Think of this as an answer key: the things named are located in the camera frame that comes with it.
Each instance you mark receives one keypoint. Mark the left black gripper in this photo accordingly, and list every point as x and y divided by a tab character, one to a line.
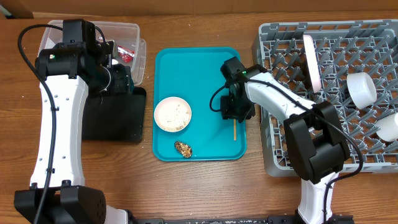
124	84

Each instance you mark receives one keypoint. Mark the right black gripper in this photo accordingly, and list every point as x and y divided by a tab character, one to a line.
235	111

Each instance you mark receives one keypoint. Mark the red silver wrapper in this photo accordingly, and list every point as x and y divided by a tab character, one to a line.
125	54

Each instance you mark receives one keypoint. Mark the pink bowl with crumbs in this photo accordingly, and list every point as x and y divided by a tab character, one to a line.
172	114

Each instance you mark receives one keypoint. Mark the brown food scrap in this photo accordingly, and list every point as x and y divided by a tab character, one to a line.
184	149

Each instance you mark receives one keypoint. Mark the grey-blue bowl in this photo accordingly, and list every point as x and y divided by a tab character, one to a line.
361	89

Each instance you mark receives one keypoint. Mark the white cup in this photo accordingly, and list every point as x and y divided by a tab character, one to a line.
388	128

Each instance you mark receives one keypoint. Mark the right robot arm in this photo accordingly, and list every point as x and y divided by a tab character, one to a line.
316	148

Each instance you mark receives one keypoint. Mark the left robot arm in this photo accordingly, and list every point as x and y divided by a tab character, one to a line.
57	193

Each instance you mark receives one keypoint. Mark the grey dishwasher rack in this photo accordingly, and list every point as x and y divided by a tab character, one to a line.
341	48

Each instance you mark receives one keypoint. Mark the clear plastic bin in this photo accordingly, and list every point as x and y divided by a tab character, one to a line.
124	35

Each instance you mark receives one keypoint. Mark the black tray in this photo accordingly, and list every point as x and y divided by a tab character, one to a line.
115	118

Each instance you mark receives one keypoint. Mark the teal plastic tray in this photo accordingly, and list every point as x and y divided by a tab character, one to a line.
193	74

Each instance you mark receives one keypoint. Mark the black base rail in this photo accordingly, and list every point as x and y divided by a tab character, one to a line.
273	219

